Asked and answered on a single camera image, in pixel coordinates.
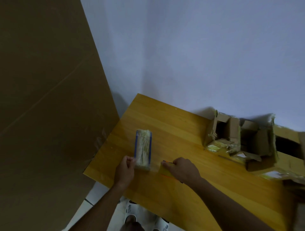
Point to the person's right hand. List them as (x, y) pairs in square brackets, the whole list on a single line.
[(185, 170)]

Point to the person's left hand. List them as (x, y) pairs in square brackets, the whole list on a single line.
[(125, 171)]

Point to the orange dispenser with yellow tape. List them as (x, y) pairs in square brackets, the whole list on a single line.
[(164, 170)]

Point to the taped box with blue stripe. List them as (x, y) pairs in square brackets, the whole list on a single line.
[(143, 147)]

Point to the row of cardboard boxes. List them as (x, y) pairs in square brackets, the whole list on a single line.
[(259, 142)]

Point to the person's left forearm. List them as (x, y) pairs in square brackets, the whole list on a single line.
[(100, 211)]

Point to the person's right forearm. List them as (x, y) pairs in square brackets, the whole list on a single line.
[(233, 209)]

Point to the person's left white slipper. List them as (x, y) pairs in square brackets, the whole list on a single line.
[(129, 208)]

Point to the large brown cardboard sheet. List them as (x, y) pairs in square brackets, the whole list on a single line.
[(47, 107)]

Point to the yellow wooden table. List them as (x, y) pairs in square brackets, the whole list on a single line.
[(190, 202)]

